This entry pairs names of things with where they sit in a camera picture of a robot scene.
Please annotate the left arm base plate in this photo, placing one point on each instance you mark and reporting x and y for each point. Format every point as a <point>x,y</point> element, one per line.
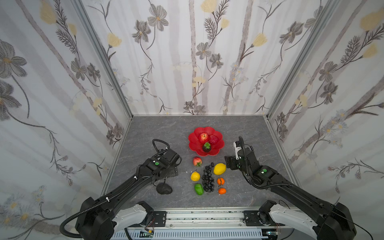
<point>157,219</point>

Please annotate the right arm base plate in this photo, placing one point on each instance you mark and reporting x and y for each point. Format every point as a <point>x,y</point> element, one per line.
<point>257,219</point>

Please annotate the black fake grape bunch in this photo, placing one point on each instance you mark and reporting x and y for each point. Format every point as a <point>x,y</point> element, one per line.
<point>207,178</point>

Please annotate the red fake apple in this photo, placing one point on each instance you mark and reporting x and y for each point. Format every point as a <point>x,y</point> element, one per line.
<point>197,162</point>

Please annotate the orange fake tangerine lower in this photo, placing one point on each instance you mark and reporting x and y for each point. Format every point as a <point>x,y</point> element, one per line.
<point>222,191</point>

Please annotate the orange fake tangerine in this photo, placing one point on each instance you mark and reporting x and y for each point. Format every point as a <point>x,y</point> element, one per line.
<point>222,191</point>
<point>220,181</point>

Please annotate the red crinkled fake fruit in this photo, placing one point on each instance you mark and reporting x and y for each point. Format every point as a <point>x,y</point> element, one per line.
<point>204,137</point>

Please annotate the aluminium mounting rail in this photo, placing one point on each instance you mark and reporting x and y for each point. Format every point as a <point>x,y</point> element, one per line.
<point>232,218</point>

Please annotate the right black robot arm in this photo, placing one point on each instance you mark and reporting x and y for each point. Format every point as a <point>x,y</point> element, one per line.
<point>317,218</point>

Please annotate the yellow fake lemon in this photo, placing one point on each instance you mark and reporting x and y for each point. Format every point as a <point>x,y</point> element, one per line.
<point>219,169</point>

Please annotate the dark fake avocado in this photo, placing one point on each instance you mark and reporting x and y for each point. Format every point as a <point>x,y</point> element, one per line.
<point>164,189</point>

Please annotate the orange fake tangerine upper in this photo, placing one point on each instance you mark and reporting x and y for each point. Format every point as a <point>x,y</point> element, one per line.
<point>220,181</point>

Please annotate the white perforated cable duct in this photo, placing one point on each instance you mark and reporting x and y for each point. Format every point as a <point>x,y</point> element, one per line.
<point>194,234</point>

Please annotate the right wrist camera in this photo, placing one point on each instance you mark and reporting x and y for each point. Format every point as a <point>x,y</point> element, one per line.
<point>238,150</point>

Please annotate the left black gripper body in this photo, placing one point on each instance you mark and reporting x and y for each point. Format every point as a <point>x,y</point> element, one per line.
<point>169,173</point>

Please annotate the yellow fake pear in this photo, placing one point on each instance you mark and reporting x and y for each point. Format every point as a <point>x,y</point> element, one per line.
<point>195,176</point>

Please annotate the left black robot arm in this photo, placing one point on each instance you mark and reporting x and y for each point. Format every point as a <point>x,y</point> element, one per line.
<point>100,218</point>

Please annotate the dark purple fake mangosteen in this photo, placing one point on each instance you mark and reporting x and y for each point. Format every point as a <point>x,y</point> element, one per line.
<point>207,147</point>

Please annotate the green fake lime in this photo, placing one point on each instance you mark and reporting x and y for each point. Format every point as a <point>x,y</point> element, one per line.
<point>199,189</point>

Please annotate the red flower-shaped fruit bowl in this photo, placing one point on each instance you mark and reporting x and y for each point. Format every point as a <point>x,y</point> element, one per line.
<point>196,146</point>

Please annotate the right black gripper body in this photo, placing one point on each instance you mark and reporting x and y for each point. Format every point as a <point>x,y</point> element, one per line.
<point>230,162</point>

